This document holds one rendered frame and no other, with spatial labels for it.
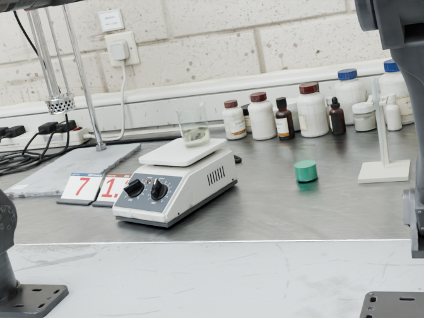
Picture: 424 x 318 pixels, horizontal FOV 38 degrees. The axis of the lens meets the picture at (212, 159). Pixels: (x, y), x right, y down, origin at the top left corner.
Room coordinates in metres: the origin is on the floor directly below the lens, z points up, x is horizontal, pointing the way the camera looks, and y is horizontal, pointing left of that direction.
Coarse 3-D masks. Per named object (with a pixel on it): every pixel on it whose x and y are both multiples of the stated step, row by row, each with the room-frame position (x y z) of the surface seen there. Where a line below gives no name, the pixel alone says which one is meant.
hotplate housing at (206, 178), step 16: (208, 160) 1.02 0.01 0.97; (224, 160) 1.05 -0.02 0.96; (192, 176) 0.98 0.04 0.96; (208, 176) 1.01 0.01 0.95; (224, 176) 1.04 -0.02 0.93; (176, 192) 0.96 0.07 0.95; (192, 192) 0.98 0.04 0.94; (208, 192) 1.01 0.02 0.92; (112, 208) 1.01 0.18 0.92; (128, 208) 0.98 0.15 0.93; (176, 208) 0.94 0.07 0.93; (192, 208) 0.98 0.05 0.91; (160, 224) 0.94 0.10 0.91
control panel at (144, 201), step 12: (132, 180) 1.04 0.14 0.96; (144, 180) 1.02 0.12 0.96; (168, 180) 0.99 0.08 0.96; (180, 180) 0.97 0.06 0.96; (144, 192) 0.99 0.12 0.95; (168, 192) 0.96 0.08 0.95; (120, 204) 1.00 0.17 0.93; (132, 204) 0.98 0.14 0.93; (144, 204) 0.97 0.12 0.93; (156, 204) 0.95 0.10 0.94
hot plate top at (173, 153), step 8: (168, 144) 1.11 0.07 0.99; (176, 144) 1.10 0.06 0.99; (208, 144) 1.06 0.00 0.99; (216, 144) 1.05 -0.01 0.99; (224, 144) 1.06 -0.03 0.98; (152, 152) 1.08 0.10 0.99; (160, 152) 1.07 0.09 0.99; (168, 152) 1.06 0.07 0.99; (176, 152) 1.05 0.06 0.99; (184, 152) 1.04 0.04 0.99; (192, 152) 1.03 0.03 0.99; (200, 152) 1.02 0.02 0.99; (208, 152) 1.03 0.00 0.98; (144, 160) 1.05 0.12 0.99; (152, 160) 1.04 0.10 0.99; (160, 160) 1.02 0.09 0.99; (168, 160) 1.01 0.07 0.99; (176, 160) 1.00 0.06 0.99; (184, 160) 0.99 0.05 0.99; (192, 160) 1.00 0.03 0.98
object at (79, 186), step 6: (72, 180) 1.21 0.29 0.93; (78, 180) 1.20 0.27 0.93; (84, 180) 1.19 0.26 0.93; (90, 180) 1.18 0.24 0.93; (96, 180) 1.17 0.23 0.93; (72, 186) 1.20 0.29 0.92; (78, 186) 1.19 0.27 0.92; (84, 186) 1.18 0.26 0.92; (90, 186) 1.17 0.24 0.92; (96, 186) 1.16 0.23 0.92; (66, 192) 1.19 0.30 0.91; (72, 192) 1.18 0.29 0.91; (78, 192) 1.17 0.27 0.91; (84, 192) 1.16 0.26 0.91; (90, 192) 1.15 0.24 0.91
